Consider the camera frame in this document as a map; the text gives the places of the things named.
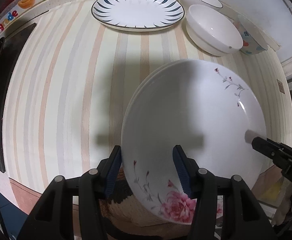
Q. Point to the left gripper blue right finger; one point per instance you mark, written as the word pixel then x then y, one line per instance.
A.
pixel 186 170

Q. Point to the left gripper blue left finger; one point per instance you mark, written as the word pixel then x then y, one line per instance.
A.
pixel 112 167

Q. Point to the white plate pink flower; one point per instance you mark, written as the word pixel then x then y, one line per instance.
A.
pixel 208 110

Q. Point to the floral bowl blue rim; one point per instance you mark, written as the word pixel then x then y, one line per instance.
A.
pixel 253 41

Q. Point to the plain white bowl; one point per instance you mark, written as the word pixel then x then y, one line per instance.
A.
pixel 212 31

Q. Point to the white plate blue leaf pattern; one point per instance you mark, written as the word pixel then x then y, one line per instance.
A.
pixel 138 15

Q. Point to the brown mat label patch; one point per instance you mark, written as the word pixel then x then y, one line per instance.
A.
pixel 280 86

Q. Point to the striped cat table mat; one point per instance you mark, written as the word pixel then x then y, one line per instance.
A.
pixel 72 84

